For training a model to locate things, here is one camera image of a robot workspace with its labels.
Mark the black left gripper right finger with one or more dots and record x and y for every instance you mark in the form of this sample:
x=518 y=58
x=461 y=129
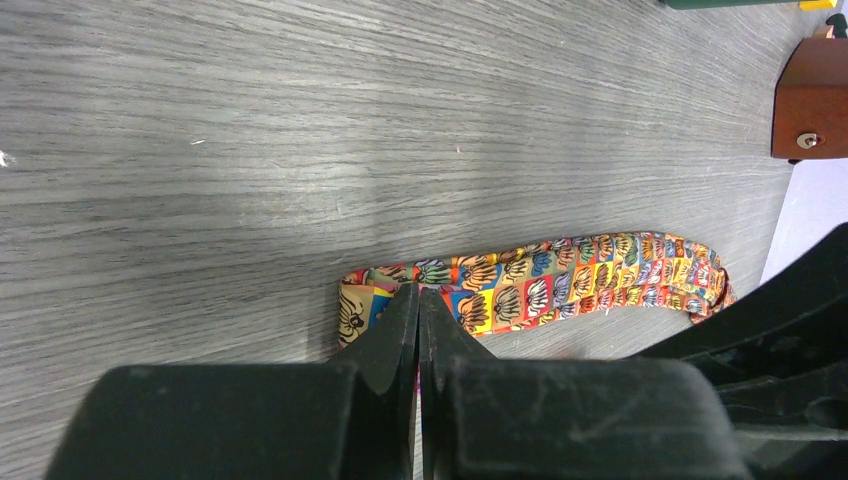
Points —
x=490 y=418

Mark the colourful shell pattern tie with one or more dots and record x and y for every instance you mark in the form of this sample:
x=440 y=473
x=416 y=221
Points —
x=543 y=282

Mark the green compartment tray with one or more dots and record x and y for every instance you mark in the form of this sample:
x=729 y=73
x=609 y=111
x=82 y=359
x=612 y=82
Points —
x=705 y=4

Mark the brown wooden metronome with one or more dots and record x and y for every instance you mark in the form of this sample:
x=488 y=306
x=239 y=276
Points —
x=810 y=101

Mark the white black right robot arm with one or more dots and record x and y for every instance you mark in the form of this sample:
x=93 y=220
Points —
x=778 y=360

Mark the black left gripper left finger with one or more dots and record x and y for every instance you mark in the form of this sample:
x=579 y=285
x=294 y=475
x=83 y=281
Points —
x=347 y=418

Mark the yellow block upright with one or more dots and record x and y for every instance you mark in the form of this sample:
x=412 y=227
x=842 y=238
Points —
x=813 y=5

